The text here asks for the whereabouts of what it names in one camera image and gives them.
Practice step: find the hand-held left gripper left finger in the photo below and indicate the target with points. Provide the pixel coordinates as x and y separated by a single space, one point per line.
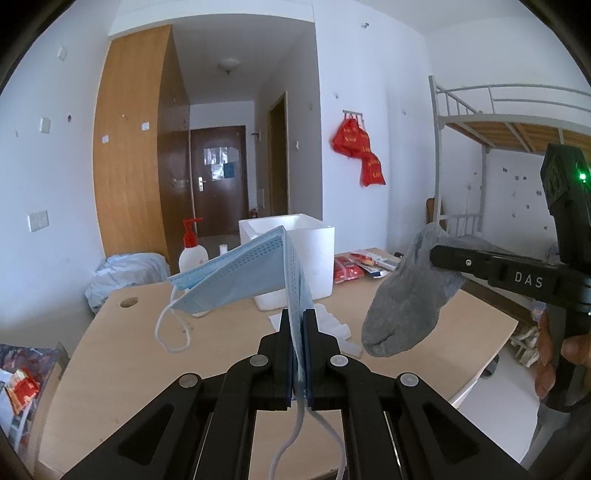
277 360

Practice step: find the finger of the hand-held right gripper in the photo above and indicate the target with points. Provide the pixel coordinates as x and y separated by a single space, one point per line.
475 265

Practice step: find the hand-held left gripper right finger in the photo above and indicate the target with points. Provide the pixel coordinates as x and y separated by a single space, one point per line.
323 364

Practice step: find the white tissue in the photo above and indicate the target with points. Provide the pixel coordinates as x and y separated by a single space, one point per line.
332 323

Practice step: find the grey sock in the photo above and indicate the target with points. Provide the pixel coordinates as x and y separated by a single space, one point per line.
401 304

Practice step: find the blue face mask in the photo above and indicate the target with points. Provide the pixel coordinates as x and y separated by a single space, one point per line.
231 277

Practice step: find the white foam box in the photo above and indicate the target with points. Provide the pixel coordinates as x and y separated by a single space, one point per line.
318 263

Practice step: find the person's right hand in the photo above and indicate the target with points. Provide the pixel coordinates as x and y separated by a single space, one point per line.
545 360

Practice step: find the brown wooden plank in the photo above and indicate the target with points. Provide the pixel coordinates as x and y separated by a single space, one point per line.
435 213

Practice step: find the white remote control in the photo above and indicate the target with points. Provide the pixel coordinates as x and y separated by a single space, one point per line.
385 267

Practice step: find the pale crumpled bundle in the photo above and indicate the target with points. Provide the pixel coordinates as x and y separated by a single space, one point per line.
524 344

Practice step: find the small red snack packet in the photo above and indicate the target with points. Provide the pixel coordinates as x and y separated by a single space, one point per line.
358 257

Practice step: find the clear spray bottle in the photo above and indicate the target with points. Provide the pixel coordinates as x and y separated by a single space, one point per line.
224 250

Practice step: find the metal bunk bed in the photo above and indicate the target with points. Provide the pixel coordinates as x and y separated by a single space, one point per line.
438 138

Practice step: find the white lotion pump bottle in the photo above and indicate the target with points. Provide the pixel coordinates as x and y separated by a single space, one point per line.
191 258

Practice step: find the red shopping bag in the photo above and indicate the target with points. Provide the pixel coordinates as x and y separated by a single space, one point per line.
351 138
373 171

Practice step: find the dark brown entry door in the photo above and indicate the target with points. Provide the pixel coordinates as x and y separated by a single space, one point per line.
217 207

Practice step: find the pale blue bedding bundle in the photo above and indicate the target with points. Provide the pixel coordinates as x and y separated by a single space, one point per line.
124 277

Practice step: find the blue paper notice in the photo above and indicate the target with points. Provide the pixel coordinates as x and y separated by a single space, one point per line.
232 170

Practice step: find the brown side door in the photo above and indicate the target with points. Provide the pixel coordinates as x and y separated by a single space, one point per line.
279 161

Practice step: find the printed blanket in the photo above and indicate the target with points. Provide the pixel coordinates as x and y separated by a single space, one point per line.
41 364

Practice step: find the wooden wardrobe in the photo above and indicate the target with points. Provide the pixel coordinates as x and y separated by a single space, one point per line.
129 161

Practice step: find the red foil packet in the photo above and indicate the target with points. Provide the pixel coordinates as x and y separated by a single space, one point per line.
21 392

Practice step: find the ceiling lamp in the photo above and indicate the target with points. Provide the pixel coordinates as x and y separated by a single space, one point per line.
229 64

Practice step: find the wall hook rack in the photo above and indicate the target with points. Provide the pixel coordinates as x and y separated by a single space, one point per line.
353 114

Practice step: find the large white wall switch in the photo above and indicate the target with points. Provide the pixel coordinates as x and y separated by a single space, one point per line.
38 220

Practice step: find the white wall socket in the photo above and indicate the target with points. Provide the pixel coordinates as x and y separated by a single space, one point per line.
44 124

